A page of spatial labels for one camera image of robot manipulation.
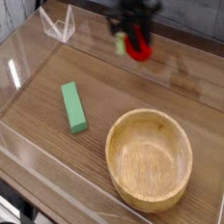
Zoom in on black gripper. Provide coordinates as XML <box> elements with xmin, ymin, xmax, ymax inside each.
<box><xmin>105</xmin><ymin>0</ymin><xmax>163</xmax><ymax>52</ymax></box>

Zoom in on red plush strawberry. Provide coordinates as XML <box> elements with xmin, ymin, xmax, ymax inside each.
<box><xmin>115</xmin><ymin>25</ymin><xmax>153</xmax><ymax>62</ymax></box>

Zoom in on green rectangular block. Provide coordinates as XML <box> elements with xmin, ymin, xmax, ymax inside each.
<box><xmin>61</xmin><ymin>82</ymin><xmax>87</xmax><ymax>134</ymax></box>

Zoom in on clear acrylic tray walls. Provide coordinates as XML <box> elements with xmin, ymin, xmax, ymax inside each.
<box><xmin>0</xmin><ymin>7</ymin><xmax>224</xmax><ymax>224</ymax></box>

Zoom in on wooden bowl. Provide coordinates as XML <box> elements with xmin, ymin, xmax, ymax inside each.
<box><xmin>105</xmin><ymin>108</ymin><xmax>193</xmax><ymax>213</ymax></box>

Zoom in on clear acrylic corner bracket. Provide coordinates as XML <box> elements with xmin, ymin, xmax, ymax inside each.
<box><xmin>39</xmin><ymin>6</ymin><xmax>75</xmax><ymax>43</ymax></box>

